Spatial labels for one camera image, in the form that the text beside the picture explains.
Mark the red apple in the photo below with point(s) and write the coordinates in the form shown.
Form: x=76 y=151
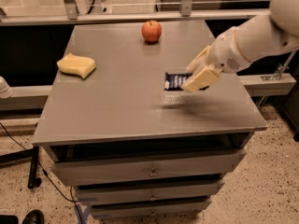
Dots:
x=151 y=31

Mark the black shoe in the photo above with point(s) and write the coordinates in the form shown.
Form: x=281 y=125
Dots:
x=34 y=217

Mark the grey drawer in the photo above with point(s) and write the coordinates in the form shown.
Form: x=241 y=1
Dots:
x=150 y=208
x=153 y=192
x=84 y=173

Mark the top grey drawer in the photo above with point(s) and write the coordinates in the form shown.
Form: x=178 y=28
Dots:
x=84 y=173

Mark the middle grey drawer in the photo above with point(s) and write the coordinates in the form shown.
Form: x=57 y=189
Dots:
x=153 y=192

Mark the grey drawer cabinet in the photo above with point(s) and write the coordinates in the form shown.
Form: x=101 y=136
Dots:
x=121 y=110

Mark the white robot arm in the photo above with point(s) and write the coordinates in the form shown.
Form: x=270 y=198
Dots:
x=240 y=46

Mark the bottom grey drawer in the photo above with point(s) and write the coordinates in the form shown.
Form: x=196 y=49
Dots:
x=150 y=208

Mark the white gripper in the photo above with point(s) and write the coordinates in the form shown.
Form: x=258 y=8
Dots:
x=223 y=54

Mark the black stand leg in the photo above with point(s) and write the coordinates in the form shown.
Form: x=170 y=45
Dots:
x=34 y=181

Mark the yellow sponge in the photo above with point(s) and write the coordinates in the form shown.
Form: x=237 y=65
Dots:
x=76 y=65

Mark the grey metal railing frame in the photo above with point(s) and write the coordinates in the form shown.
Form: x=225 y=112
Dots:
x=54 y=12

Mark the blue rxbar blueberry wrapper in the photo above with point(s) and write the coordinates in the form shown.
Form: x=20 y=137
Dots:
x=174 y=82

